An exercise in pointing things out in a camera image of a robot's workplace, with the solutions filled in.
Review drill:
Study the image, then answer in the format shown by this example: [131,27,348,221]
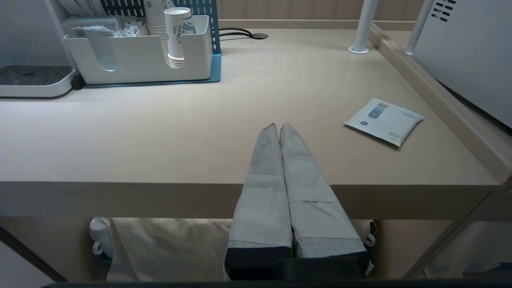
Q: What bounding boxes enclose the stack of paper cups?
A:
[144,0,176,64]

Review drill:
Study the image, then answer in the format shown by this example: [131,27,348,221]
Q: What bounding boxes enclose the white cup organizer caddy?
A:
[63,14,213,85]

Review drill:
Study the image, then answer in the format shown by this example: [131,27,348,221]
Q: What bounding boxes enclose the white coffee machine drip tray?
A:
[0,65,77,98]

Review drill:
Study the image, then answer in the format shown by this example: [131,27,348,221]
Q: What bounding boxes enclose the printed paper cup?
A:
[164,7,197,69]

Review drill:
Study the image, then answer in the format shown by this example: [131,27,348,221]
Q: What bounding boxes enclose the white pole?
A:
[347,0,379,54]
[404,0,435,56]

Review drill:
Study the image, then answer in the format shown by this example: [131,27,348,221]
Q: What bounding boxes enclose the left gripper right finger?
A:
[279,123,371,280]

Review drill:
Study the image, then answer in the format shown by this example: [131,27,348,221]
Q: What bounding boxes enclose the white mini fridge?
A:
[411,0,512,129]

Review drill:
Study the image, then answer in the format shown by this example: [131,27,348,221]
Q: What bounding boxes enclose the black cable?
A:
[218,27,255,41]

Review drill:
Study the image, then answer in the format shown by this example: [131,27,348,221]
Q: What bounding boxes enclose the white sachet packet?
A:
[344,98,424,148]

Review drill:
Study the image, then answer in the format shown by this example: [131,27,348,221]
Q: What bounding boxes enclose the clear plastic sachet holder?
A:
[62,15,124,38]

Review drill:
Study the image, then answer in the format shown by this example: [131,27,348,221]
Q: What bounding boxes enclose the blue perforated metal rack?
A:
[82,0,222,88]

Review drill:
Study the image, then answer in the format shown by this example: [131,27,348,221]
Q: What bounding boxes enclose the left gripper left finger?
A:
[223,122,293,280]

